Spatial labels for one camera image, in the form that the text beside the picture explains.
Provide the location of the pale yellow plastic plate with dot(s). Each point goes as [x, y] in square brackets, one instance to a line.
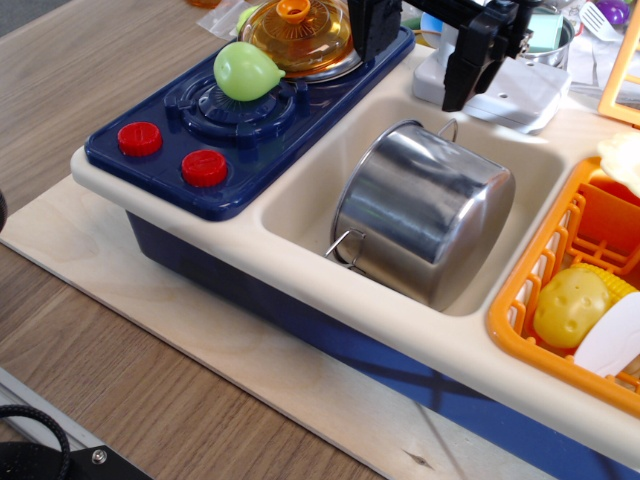
[619, 159]

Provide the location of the light plywood board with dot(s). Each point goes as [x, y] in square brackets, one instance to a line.
[188, 386]

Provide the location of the green plastic pear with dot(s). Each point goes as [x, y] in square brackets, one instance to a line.
[244, 72]

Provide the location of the cream and blue toy sink unit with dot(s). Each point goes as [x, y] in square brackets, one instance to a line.
[461, 361]

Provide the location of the black bracket with screw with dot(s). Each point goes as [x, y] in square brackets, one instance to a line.
[23, 460]

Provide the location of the amber glass pot lid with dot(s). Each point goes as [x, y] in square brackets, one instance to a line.
[306, 39]

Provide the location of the yellow plastic corn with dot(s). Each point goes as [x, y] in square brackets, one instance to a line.
[616, 286]

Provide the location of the white plastic spatula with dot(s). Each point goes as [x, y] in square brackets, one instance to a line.
[596, 23]

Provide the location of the purple plastic eggplant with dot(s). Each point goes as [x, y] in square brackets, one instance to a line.
[617, 12]

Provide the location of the yellow plastic potato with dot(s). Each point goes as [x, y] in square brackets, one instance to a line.
[568, 307]

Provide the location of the orange rack frame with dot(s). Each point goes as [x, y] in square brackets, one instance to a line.
[610, 104]

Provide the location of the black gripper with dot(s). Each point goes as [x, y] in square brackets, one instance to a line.
[487, 34]

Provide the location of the white faucet base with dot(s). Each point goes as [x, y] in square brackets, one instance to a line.
[525, 94]

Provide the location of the steel bowl with teal sponge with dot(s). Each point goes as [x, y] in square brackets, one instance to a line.
[552, 34]

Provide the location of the blue toy stove top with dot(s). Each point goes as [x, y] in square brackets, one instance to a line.
[260, 139]

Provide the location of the white plastic utensil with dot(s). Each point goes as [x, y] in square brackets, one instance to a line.
[613, 342]

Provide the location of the stainless steel pot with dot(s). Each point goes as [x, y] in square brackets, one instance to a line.
[420, 214]

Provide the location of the red stove knob right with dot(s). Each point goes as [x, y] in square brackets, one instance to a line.
[204, 168]

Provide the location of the orange dish rack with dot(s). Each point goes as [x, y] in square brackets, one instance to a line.
[583, 259]

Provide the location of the clear plastic bag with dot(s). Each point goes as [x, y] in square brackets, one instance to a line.
[222, 21]

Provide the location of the red stove knob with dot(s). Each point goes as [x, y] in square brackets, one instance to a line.
[139, 139]
[204, 168]

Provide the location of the red stove knob left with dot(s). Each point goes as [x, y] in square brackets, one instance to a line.
[139, 139]

